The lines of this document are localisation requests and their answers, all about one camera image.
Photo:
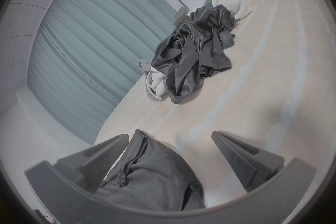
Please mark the black T-shirt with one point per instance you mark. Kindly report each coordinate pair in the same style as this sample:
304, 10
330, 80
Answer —
157, 178

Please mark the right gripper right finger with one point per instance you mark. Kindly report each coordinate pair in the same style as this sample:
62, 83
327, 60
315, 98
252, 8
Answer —
249, 165

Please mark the bed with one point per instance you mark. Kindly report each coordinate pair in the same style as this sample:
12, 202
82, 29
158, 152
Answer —
262, 86

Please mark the grey bedside table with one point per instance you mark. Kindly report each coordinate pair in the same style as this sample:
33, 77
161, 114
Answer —
181, 15

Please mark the blue-green curtain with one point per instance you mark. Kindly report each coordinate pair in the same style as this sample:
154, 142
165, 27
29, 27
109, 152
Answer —
105, 20
65, 86

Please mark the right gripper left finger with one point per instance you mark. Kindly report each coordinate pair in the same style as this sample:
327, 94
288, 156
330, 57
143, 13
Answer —
89, 165

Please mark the pile of clothes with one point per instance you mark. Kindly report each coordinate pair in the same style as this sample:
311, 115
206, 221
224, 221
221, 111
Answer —
189, 55

